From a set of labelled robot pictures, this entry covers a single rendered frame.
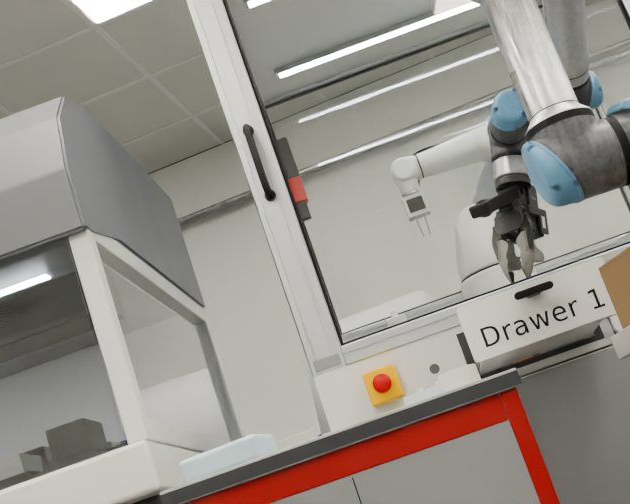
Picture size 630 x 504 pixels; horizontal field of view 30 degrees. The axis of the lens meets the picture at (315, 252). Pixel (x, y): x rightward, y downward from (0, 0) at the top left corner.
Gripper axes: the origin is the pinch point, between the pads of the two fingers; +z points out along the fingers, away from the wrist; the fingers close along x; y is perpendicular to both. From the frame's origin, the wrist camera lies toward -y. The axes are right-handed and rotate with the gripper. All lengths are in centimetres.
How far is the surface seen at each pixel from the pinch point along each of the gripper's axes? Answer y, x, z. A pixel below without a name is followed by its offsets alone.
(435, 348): 8.9, 30.8, 6.1
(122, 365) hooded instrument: -49, 63, 10
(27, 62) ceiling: 21, 247, -170
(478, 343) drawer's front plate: -10.4, 2.8, 15.1
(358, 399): -1.6, 44.8, 15.7
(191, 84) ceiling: 109, 256, -193
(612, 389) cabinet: 33.7, 4.5, 17.9
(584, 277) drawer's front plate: 2.0, -13.7, 4.5
